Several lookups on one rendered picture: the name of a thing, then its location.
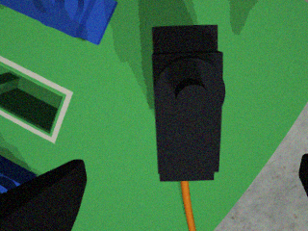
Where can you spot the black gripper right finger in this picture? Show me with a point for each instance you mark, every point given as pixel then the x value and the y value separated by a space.
pixel 303 172

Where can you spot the green flat panel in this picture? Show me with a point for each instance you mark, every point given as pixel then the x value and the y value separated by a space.
pixel 76 82

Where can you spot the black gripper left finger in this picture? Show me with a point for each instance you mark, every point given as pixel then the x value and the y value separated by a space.
pixel 50 202

